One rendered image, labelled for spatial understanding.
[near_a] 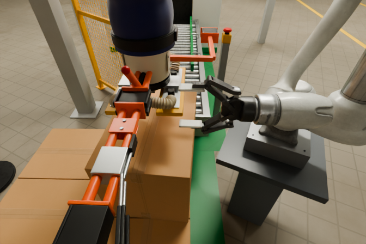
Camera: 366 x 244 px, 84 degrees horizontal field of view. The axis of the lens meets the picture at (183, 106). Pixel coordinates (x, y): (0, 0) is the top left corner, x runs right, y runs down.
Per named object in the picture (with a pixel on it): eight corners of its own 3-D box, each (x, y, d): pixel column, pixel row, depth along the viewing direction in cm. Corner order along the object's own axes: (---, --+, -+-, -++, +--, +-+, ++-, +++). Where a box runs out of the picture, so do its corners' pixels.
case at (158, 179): (139, 128, 148) (130, 81, 122) (194, 132, 145) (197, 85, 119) (108, 214, 102) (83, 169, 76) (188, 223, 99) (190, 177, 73)
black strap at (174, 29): (122, 28, 83) (120, 17, 81) (178, 28, 83) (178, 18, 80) (103, 52, 66) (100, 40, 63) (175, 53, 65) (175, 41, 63)
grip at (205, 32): (200, 36, 108) (200, 26, 104) (216, 36, 107) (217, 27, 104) (200, 43, 101) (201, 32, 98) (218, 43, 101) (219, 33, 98)
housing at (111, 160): (104, 157, 49) (99, 145, 46) (132, 158, 49) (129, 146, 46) (94, 184, 44) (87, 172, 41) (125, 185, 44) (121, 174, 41)
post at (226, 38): (211, 119, 234) (222, 32, 170) (217, 119, 234) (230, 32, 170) (212, 123, 229) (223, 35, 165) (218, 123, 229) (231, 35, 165)
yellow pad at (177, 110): (165, 69, 102) (164, 61, 98) (185, 70, 101) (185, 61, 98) (156, 116, 76) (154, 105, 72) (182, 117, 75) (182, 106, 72)
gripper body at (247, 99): (260, 105, 53) (224, 104, 53) (252, 128, 58) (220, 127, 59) (254, 89, 59) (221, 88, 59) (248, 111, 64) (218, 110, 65)
